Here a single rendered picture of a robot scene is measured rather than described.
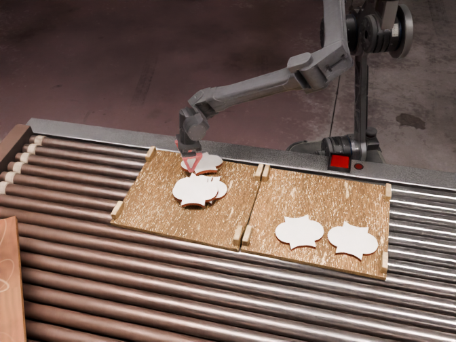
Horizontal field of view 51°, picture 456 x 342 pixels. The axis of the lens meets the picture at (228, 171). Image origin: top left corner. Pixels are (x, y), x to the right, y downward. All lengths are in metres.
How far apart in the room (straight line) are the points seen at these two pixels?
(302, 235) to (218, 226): 0.25
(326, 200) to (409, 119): 2.01
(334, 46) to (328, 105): 2.20
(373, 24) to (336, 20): 0.54
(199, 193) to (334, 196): 0.43
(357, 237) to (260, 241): 0.28
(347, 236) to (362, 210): 0.12
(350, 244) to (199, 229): 0.45
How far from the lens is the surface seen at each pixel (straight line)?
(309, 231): 1.45
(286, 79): 1.33
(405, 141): 3.29
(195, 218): 1.49
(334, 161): 1.69
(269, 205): 1.52
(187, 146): 1.54
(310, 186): 1.58
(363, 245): 1.44
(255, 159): 1.69
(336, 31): 1.37
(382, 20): 1.92
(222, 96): 1.45
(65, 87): 3.93
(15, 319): 1.30
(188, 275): 1.40
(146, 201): 1.57
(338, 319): 1.33
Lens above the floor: 2.08
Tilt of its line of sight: 45 degrees down
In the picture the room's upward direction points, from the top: 3 degrees counter-clockwise
